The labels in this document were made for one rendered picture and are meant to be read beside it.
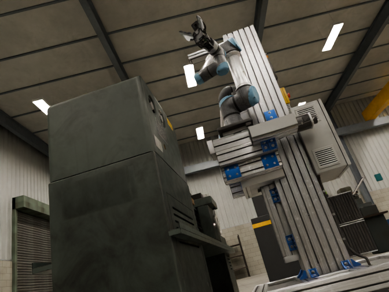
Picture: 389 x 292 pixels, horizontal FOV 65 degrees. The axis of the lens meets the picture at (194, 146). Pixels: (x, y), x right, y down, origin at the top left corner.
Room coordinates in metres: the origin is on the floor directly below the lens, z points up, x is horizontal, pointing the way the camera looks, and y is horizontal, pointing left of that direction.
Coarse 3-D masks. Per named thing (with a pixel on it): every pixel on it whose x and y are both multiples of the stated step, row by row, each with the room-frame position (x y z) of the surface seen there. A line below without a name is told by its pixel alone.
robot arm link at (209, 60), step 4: (208, 56) 1.71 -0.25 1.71; (208, 60) 1.64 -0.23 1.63; (212, 60) 1.66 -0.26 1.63; (204, 64) 1.60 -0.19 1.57; (208, 64) 1.59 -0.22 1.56; (204, 68) 1.51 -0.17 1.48; (200, 72) 1.52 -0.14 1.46; (204, 72) 1.51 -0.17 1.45; (208, 72) 1.50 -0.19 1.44; (196, 76) 1.54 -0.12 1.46; (200, 76) 1.53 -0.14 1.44; (204, 76) 1.53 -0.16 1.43; (208, 76) 1.53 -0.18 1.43; (212, 76) 1.53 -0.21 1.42; (196, 80) 1.55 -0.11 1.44; (200, 80) 1.55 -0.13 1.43; (204, 80) 1.55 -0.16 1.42; (200, 84) 1.58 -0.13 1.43
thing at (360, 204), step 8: (376, 176) 7.04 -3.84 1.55; (360, 184) 7.27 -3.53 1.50; (352, 192) 7.63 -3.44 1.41; (360, 200) 7.24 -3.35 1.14; (360, 208) 7.02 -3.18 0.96; (368, 208) 7.01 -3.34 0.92; (376, 208) 7.02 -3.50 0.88; (368, 216) 6.97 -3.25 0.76; (376, 216) 7.07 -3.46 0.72; (368, 224) 7.07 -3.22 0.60; (376, 224) 7.07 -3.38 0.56; (384, 224) 7.08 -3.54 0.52; (376, 232) 7.07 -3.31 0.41; (384, 232) 7.07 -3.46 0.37; (376, 240) 7.07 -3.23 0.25; (384, 240) 7.07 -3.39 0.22; (384, 248) 7.07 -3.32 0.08
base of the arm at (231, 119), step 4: (232, 112) 1.73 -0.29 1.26; (236, 112) 1.74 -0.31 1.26; (224, 116) 1.76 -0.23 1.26; (228, 116) 1.74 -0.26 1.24; (232, 116) 1.73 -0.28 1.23; (236, 116) 1.73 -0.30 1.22; (240, 116) 1.75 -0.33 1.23; (224, 120) 1.77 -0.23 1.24; (228, 120) 1.73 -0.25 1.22; (232, 120) 1.72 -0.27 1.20; (236, 120) 1.72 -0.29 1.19; (240, 120) 1.74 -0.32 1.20; (224, 124) 1.77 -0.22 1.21; (228, 124) 1.73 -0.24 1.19
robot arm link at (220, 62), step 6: (216, 54) 1.46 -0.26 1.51; (222, 54) 1.46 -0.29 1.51; (216, 60) 1.46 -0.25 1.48; (222, 60) 1.45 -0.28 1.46; (210, 66) 1.48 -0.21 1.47; (216, 66) 1.47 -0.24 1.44; (222, 66) 1.45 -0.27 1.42; (228, 66) 1.48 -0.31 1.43; (210, 72) 1.50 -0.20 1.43; (216, 72) 1.50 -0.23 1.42; (222, 72) 1.49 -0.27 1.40
